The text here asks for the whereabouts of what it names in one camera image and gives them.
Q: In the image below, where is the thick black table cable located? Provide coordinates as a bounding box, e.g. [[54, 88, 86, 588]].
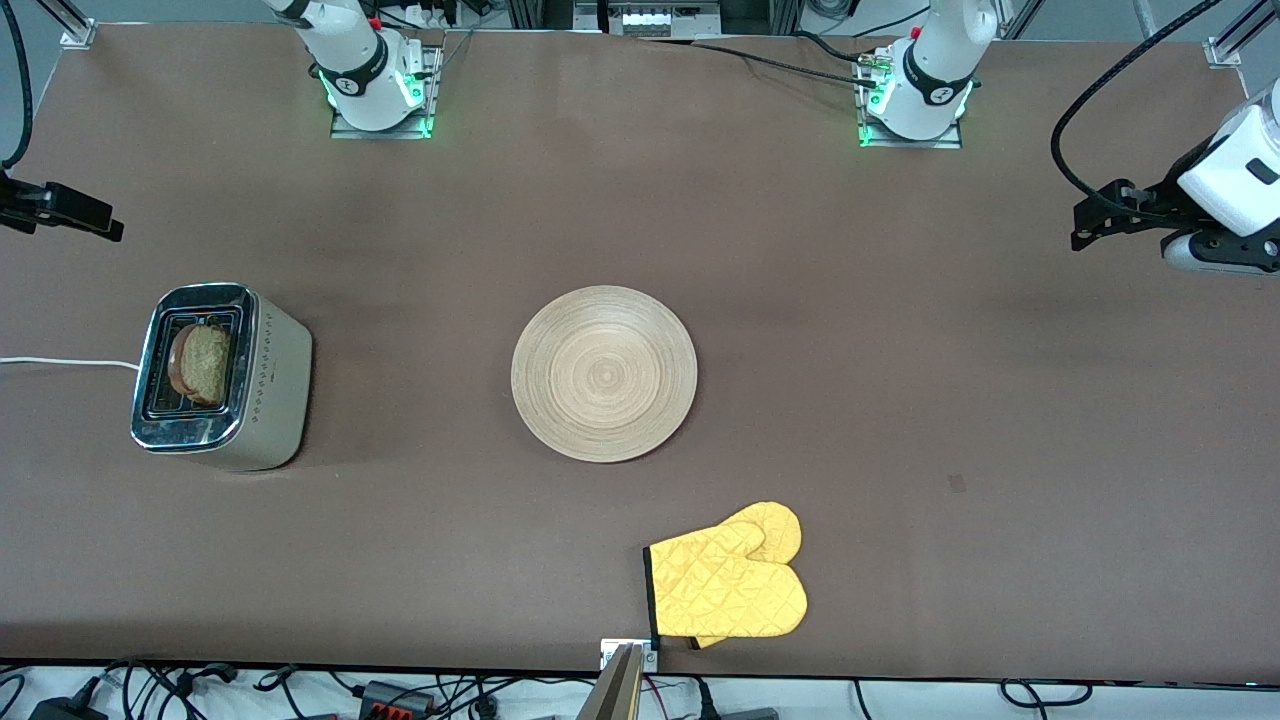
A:
[[795, 30, 863, 64]]

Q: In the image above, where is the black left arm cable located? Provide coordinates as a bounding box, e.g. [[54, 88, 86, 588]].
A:
[[1050, 0, 1223, 198]]

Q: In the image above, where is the brown bread slice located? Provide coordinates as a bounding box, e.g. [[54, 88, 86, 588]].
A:
[[166, 322, 233, 408]]

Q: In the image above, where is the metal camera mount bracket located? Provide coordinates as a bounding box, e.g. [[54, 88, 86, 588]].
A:
[[600, 639, 660, 673]]

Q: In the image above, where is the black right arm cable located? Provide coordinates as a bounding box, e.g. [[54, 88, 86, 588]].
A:
[[0, 0, 33, 171]]

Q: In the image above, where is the aluminium camera mount profile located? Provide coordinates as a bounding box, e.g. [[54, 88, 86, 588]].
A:
[[577, 644, 647, 720]]

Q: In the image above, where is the silver two-slot toaster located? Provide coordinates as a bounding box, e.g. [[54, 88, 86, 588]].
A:
[[130, 282, 314, 472]]

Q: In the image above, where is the black looped floor cable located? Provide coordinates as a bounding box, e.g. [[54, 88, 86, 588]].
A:
[[1000, 679, 1097, 710]]

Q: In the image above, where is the white toaster power cord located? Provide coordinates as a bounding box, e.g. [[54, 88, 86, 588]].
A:
[[0, 356, 141, 373]]

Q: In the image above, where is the round wooden plate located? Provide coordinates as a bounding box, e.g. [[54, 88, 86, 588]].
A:
[[511, 285, 699, 464]]

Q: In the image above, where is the thin black table cable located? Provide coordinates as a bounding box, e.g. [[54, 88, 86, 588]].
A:
[[640, 38, 881, 87]]

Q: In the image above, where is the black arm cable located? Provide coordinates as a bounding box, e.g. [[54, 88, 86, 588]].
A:
[[1050, 0, 1223, 198], [0, 0, 33, 171]]

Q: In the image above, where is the black power adapter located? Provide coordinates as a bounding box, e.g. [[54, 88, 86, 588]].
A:
[[28, 695, 109, 720]]

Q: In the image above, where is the yellow quilted oven mitt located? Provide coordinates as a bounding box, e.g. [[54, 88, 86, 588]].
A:
[[690, 501, 803, 650], [643, 518, 808, 641]]

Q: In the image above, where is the grey electronics box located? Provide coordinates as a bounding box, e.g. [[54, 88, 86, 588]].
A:
[[600, 0, 723, 39]]

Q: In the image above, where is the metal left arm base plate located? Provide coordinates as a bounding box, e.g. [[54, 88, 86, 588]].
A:
[[857, 50, 964, 150]]

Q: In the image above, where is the red and black connector box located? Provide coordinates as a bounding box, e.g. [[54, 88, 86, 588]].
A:
[[358, 680, 437, 720]]

